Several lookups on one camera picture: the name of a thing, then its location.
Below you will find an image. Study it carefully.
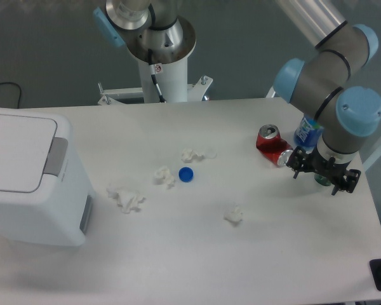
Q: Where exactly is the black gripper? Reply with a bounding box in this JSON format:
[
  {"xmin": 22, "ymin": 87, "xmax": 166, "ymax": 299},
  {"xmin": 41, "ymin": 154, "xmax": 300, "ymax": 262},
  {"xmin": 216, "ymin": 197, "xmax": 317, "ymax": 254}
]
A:
[{"xmin": 286, "ymin": 139, "xmax": 361, "ymax": 196}]

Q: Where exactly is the white trash can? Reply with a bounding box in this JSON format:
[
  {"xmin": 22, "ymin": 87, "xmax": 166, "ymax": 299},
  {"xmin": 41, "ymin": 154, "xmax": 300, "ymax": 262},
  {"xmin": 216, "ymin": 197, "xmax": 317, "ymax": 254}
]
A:
[{"xmin": 0, "ymin": 108, "xmax": 95, "ymax": 246}]

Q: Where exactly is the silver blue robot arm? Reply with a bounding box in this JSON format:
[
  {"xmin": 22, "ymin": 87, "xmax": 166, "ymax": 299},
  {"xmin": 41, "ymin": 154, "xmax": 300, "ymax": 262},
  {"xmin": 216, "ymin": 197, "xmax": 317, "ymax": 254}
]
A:
[{"xmin": 93, "ymin": 1, "xmax": 381, "ymax": 193}]

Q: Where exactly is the lying red soda can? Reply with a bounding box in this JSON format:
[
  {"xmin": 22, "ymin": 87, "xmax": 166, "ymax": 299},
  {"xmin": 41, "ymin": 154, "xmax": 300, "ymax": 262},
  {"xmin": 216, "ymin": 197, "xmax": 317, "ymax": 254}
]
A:
[{"xmin": 261, "ymin": 140, "xmax": 293, "ymax": 167}]

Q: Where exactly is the upright red soda can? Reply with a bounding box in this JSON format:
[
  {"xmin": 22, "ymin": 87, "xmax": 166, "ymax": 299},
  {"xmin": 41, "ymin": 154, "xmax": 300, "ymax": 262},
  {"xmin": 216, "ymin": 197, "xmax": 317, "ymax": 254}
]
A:
[{"xmin": 256, "ymin": 124, "xmax": 281, "ymax": 152}]

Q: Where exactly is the green labelled clear bottle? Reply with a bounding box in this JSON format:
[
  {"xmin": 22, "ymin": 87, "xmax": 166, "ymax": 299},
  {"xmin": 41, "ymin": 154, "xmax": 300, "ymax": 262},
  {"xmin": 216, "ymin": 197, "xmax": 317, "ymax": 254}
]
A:
[{"xmin": 314, "ymin": 173, "xmax": 331, "ymax": 186}]

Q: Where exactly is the blue labelled water bottle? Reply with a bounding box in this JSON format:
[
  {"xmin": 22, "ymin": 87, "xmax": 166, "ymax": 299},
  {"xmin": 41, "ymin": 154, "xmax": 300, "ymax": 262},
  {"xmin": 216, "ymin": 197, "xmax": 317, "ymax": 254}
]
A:
[{"xmin": 293, "ymin": 115, "xmax": 324, "ymax": 152}]

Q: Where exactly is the crumpled white tissue right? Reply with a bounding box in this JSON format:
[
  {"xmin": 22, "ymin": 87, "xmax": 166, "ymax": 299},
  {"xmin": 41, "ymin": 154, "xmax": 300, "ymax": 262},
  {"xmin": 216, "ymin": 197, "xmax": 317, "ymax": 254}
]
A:
[{"xmin": 224, "ymin": 204, "xmax": 243, "ymax": 226}]

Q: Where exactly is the crumpled white tissue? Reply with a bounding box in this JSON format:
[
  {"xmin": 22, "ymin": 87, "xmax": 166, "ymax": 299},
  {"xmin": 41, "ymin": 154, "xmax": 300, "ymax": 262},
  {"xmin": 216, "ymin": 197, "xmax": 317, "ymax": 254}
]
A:
[
  {"xmin": 181, "ymin": 148, "xmax": 208, "ymax": 163},
  {"xmin": 224, "ymin": 204, "xmax": 243, "ymax": 226},
  {"xmin": 107, "ymin": 186, "xmax": 146, "ymax": 214},
  {"xmin": 153, "ymin": 166, "xmax": 175, "ymax": 189}
]

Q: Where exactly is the clear plastic cap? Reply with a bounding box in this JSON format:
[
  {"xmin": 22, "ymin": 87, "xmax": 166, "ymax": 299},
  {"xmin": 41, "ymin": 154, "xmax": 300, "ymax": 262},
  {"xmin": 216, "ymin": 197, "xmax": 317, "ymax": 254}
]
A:
[{"xmin": 204, "ymin": 149, "xmax": 217, "ymax": 159}]

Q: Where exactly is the crumpled white tissue top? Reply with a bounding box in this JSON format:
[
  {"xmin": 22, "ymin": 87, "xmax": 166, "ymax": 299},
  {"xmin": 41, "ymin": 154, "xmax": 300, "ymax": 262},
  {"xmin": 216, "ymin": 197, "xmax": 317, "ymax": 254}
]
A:
[{"xmin": 181, "ymin": 148, "xmax": 208, "ymax": 163}]

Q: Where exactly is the blue bottle cap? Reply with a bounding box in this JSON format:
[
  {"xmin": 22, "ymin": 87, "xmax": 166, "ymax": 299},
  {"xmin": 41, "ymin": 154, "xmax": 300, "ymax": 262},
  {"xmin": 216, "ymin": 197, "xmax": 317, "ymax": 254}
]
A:
[{"xmin": 178, "ymin": 166, "xmax": 194, "ymax": 182}]

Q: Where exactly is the crumpled white tissue middle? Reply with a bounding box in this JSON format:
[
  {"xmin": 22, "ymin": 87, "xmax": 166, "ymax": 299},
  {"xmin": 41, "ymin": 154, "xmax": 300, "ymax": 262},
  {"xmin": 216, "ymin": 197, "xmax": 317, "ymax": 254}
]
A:
[{"xmin": 153, "ymin": 166, "xmax": 175, "ymax": 189}]

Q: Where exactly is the crumpled white tissue left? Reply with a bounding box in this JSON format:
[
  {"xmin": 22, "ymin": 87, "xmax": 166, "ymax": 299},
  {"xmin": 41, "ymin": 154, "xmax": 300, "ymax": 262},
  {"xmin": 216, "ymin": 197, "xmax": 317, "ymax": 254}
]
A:
[{"xmin": 107, "ymin": 186, "xmax": 146, "ymax": 214}]

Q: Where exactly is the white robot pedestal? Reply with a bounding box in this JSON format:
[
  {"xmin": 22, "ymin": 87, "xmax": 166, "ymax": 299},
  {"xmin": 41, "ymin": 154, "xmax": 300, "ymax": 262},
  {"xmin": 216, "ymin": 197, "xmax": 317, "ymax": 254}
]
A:
[{"xmin": 97, "ymin": 15, "xmax": 214, "ymax": 105}]

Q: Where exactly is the black cable on pedestal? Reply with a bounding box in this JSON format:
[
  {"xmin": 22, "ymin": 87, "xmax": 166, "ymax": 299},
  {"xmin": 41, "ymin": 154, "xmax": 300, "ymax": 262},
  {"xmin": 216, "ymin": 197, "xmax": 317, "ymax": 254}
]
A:
[{"xmin": 147, "ymin": 47, "xmax": 168, "ymax": 104}]

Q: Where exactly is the black floor cable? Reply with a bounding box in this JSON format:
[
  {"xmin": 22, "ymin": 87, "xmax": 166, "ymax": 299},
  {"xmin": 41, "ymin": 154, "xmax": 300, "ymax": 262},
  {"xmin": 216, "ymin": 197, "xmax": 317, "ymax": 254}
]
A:
[{"xmin": 0, "ymin": 82, "xmax": 22, "ymax": 107}]

